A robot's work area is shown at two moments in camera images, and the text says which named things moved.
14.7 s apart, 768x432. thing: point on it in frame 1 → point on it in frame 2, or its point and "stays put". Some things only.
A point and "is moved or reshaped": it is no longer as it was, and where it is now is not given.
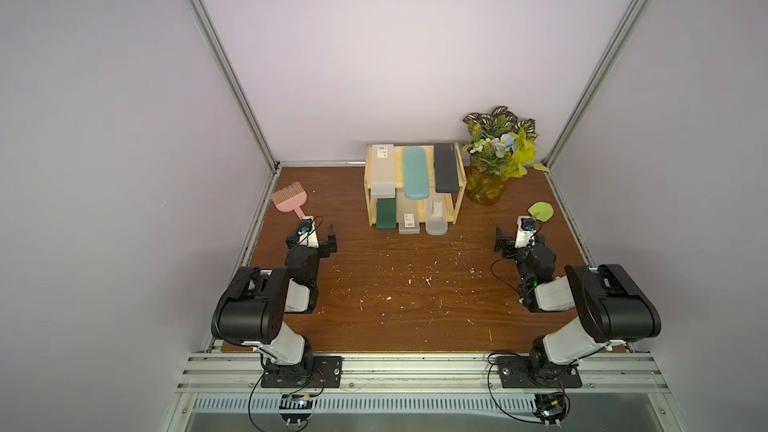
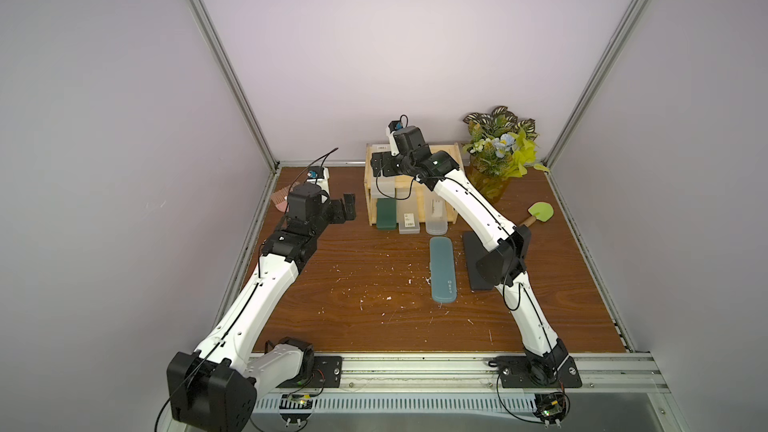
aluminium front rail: x=241 y=373 stays put
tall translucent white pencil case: x=383 y=184 stays put
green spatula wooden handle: x=543 y=211 stays put
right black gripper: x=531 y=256 → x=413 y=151
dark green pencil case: x=386 y=214 stays put
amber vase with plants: x=501 y=147 stays put
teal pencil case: x=416 y=185 → x=443 y=275
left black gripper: x=323 y=249 → x=338 y=217
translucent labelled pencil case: x=408 y=217 stays put
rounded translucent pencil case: x=436 y=215 stays put
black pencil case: x=445 y=168 is moved or reshaped
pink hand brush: x=290 y=199 stays put
